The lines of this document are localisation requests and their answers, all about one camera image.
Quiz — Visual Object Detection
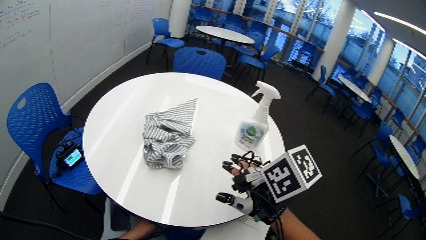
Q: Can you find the white spray bottle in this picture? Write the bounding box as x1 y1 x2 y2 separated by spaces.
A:
233 80 282 152

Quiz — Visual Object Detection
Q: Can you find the white cube of black markers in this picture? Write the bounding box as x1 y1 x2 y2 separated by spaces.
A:
261 144 323 204

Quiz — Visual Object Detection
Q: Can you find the grey striped cloth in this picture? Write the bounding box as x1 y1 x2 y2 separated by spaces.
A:
141 98 199 170

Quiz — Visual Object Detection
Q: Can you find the blue perforated chair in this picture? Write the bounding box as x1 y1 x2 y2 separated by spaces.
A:
5 82 105 196
171 46 227 81
145 17 186 66
231 44 281 84

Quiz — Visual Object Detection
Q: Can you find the cluster of blue chairs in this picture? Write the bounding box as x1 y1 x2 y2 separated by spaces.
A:
305 64 426 234
190 6 277 51

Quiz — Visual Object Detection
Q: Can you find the white round table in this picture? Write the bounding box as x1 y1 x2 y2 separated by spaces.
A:
194 25 257 46
388 134 420 181
337 74 373 104

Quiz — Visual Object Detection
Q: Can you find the black device with lit screen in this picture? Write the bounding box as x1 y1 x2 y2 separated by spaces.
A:
57 143 85 169

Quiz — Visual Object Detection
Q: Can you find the wooden handrail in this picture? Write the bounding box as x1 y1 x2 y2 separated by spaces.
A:
190 4 420 134

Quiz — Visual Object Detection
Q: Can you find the white column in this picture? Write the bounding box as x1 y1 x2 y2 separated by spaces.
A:
311 9 357 81
167 0 193 39

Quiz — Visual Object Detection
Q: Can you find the ceiling light strip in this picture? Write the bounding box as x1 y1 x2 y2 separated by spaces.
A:
371 11 426 36

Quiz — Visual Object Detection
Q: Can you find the black cable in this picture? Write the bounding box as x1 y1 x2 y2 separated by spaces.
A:
0 212 92 240

